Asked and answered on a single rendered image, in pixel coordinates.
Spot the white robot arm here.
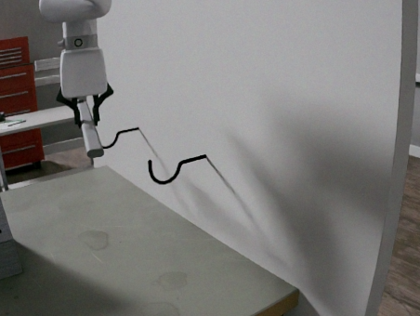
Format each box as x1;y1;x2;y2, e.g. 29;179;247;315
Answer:
39;0;112;50

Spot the white wall panel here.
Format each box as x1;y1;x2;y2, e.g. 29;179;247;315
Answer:
93;0;418;316

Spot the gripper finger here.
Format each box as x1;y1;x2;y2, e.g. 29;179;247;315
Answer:
92;81;114;126
56;87;82;128

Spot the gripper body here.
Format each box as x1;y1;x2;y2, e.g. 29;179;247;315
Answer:
60;46;108;98

